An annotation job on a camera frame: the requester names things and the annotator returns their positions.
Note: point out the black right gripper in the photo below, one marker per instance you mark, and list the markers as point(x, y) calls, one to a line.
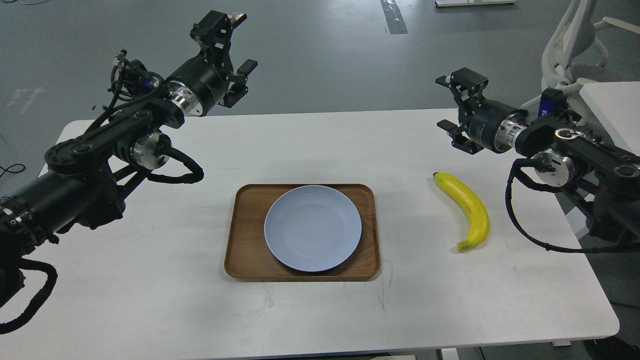
point(492, 124)

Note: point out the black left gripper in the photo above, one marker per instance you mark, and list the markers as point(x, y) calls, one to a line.
point(203, 80)

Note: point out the light blue plate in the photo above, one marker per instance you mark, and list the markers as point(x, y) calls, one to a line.
point(312, 228)

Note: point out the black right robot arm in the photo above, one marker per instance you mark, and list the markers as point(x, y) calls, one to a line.
point(556, 156)

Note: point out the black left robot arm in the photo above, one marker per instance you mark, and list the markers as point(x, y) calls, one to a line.
point(89, 177)

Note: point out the yellow banana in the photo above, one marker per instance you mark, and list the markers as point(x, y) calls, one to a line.
point(472, 206)

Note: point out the white office chair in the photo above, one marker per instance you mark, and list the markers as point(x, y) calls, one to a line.
point(574, 56)

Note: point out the white side table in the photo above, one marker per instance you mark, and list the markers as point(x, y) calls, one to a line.
point(617, 107)

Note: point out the brown wooden tray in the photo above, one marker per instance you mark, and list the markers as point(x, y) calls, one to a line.
point(248, 257)

